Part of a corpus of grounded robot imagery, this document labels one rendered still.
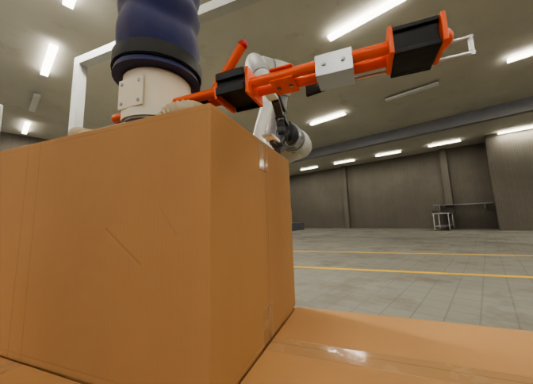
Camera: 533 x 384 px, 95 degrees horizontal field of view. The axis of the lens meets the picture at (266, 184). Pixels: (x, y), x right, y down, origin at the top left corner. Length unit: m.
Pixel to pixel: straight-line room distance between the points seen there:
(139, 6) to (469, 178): 14.96
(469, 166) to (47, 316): 15.22
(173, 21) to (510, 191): 13.47
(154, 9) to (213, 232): 0.60
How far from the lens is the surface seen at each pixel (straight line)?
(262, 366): 0.49
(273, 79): 0.55
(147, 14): 0.77
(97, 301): 0.49
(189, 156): 0.36
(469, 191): 15.16
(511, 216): 13.69
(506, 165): 13.81
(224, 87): 0.57
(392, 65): 0.54
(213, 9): 3.39
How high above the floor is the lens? 0.78
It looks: 8 degrees up
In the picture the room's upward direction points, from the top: 2 degrees counter-clockwise
